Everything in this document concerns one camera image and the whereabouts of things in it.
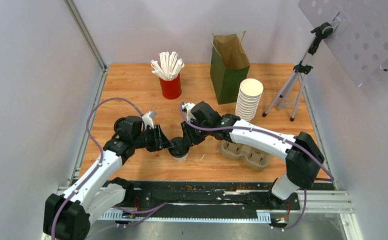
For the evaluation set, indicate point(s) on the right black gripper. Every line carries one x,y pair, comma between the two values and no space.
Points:
190,139

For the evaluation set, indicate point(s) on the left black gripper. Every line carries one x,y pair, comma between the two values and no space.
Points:
165,143

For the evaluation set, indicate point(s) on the black coffee lid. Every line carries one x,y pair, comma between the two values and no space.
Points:
180,148

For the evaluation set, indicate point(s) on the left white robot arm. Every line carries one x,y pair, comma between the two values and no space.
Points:
69,216

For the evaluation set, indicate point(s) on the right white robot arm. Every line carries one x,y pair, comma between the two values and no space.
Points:
302,157

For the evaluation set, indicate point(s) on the stack of black lids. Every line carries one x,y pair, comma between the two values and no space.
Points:
120,125

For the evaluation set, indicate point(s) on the red cup holder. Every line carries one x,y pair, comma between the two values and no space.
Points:
171,89

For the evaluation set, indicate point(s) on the brown cardboard cup carrier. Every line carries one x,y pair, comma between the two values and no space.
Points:
252,157

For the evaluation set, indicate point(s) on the white wrapped straws bundle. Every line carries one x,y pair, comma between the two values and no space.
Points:
168,66

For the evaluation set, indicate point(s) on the stack of white paper cups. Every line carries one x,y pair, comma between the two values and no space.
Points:
249,95

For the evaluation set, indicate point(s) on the green paper bag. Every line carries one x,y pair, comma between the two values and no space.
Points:
229,66

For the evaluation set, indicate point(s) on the grey tripod stand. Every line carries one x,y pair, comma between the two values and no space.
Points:
300,72

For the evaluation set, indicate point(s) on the grey perforated panel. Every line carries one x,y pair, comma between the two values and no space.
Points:
360,38

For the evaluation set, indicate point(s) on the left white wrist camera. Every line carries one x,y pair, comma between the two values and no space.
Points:
148,119

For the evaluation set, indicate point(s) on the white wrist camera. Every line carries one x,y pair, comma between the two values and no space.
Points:
148,119
187,109

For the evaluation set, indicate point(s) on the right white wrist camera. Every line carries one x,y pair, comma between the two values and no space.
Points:
187,109

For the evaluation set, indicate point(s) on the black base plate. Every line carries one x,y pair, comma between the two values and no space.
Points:
207,200

